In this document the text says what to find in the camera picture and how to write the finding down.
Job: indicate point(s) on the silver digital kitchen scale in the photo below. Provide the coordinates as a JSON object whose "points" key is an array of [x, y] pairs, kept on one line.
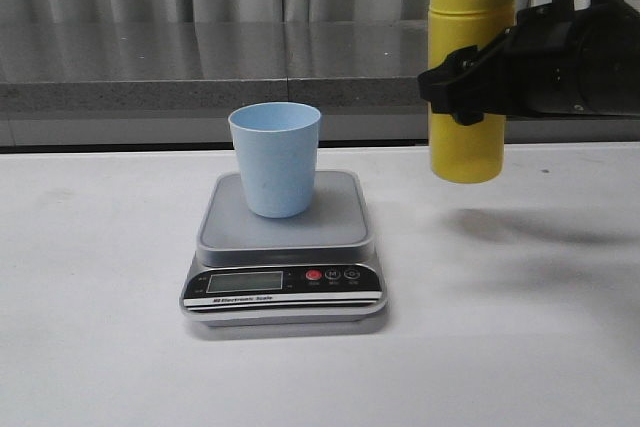
{"points": [[319, 266]]}

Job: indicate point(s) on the yellow squeeze bottle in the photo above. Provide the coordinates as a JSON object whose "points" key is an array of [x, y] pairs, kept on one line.
{"points": [[465, 154]]}

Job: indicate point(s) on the grey stone counter ledge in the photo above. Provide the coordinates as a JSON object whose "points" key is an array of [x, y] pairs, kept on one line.
{"points": [[155, 84]]}

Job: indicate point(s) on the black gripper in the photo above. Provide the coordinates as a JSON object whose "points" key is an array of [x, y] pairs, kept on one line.
{"points": [[565, 58]]}

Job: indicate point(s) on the light blue plastic cup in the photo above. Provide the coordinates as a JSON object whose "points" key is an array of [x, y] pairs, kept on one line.
{"points": [[276, 147]]}

